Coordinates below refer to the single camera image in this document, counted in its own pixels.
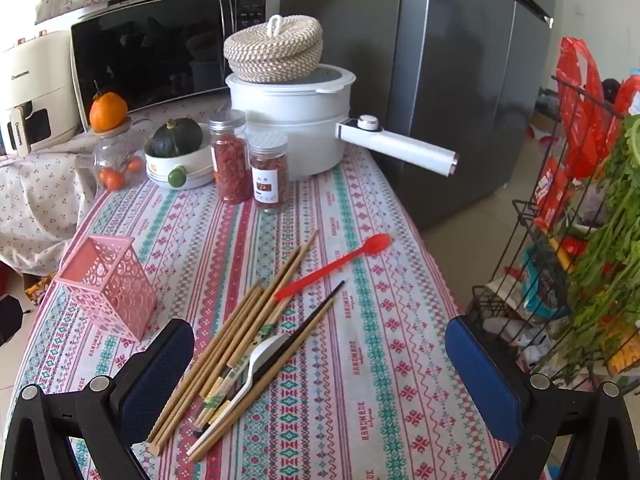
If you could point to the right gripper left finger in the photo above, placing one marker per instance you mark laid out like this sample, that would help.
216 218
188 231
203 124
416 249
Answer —
111 414

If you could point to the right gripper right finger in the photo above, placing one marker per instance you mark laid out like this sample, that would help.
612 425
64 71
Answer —
528 412

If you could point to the bamboo chopstick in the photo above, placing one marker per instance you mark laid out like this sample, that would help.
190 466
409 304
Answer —
195 371
262 379
220 354
235 344

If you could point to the pink perforated utensil holder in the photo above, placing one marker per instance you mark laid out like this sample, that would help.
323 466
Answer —
106 280

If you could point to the black chopstick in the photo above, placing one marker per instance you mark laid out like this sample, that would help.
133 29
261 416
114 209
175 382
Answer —
241 378

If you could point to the white plastic spoon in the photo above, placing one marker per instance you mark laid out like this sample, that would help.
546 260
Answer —
259 356

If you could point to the red plastic spoon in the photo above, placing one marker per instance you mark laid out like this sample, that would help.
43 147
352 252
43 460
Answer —
372 246

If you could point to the green leafy vegetables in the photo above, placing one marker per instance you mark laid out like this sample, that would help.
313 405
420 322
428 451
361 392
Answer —
600 289

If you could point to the patterned tablecloth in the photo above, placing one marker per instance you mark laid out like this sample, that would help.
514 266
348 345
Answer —
371 393

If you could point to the floral cloth under appliances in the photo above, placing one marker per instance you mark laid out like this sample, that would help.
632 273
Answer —
45 197

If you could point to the glass jar with tomatoes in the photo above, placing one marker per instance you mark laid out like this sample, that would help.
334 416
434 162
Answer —
118 159

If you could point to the white ceramic bowl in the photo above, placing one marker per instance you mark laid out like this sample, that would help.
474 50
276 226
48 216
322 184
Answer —
183 172

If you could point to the goji berry jar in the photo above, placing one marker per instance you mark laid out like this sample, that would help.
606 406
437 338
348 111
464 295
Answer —
230 156

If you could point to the dark green squash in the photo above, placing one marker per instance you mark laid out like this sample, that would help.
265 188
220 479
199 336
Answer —
176 137

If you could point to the red plastic bag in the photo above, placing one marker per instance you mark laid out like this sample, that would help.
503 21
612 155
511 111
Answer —
589 122

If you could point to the orange tangerine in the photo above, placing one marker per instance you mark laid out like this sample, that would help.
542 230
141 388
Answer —
108 111

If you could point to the hawthorn slice jar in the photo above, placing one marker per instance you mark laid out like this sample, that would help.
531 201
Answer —
269 164

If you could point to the cream air fryer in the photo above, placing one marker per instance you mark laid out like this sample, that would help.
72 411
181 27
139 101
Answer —
38 104

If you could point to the white electric pot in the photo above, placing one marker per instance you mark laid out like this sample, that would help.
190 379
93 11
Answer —
308 119

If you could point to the grey refrigerator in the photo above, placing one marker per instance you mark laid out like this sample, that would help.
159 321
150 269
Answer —
461 74

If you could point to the black microwave oven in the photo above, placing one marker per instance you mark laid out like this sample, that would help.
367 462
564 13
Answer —
150 52

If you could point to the woven rattan basket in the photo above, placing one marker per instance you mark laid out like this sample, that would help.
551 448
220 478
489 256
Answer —
283 49

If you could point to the black wire rack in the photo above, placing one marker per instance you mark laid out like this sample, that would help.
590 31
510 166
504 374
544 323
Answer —
519 305

